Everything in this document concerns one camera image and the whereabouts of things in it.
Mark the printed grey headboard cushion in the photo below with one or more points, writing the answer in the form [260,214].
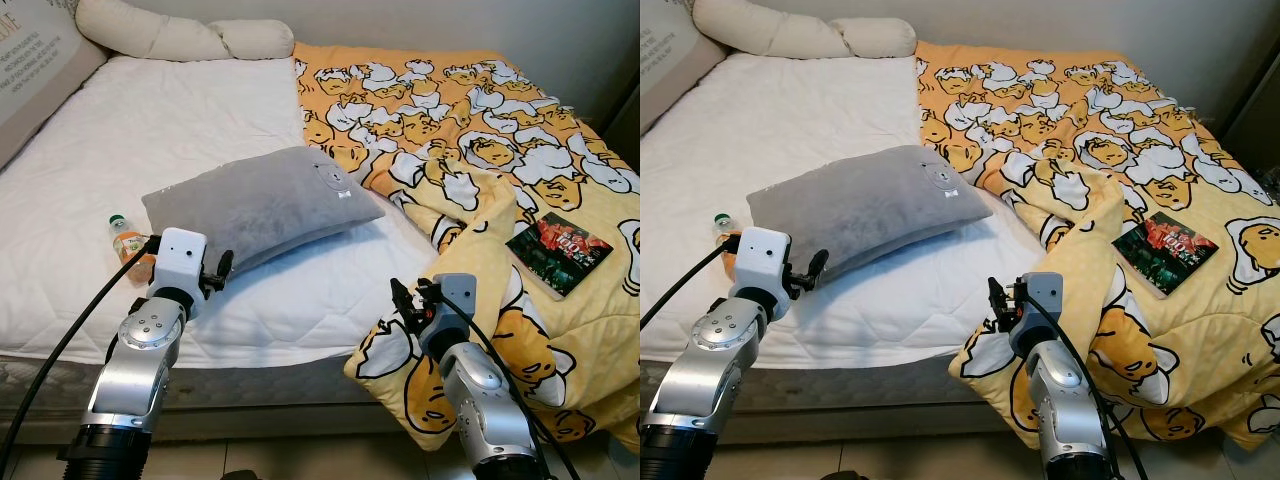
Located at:
[665,60]
[35,70]

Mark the yellow cartoon egg blanket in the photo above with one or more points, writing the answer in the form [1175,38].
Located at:
[1100,130]
[480,130]

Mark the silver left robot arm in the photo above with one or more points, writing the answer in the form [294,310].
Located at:
[130,370]
[705,370]

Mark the grey bed base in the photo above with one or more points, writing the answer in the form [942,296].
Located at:
[880,385]
[250,385]

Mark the cream bolster pillow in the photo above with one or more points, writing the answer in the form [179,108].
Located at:
[170,35]
[790,32]

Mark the dark red-green cover book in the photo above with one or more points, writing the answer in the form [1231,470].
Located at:
[1165,250]
[560,252]

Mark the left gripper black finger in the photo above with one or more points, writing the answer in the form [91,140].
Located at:
[818,265]
[225,265]

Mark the orange drink bottle green cap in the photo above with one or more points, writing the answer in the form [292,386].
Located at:
[128,245]
[722,228]

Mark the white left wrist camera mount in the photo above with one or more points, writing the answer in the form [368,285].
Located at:
[762,255]
[180,255]

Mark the white quilted mattress pad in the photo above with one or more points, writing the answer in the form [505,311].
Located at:
[800,120]
[150,130]

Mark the dark bedside cabinet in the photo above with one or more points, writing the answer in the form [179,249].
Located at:
[625,130]
[1255,120]

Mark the grey plush pillow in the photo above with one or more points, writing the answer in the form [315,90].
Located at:
[260,200]
[870,205]

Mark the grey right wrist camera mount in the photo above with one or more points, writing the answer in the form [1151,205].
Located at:
[1042,297]
[455,297]

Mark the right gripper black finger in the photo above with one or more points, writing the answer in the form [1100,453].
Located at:
[996,293]
[400,295]

